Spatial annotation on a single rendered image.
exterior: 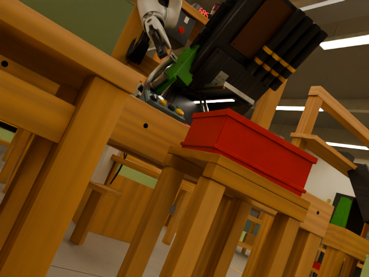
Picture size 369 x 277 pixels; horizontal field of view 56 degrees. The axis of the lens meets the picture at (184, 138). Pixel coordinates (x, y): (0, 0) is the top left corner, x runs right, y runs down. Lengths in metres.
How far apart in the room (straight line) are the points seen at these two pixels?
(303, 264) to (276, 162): 0.79
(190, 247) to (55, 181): 0.35
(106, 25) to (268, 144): 0.51
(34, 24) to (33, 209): 0.29
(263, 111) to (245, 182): 1.34
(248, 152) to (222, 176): 0.12
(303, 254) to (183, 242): 0.91
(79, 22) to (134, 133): 0.51
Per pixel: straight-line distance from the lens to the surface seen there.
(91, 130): 0.61
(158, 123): 1.11
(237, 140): 0.87
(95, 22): 0.65
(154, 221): 0.98
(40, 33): 0.60
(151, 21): 1.26
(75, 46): 0.60
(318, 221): 1.65
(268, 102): 2.19
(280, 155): 0.95
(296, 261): 1.64
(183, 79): 1.43
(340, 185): 11.41
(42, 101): 0.61
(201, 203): 0.79
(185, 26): 1.78
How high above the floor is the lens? 0.68
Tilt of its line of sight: 9 degrees up
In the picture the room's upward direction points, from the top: 23 degrees clockwise
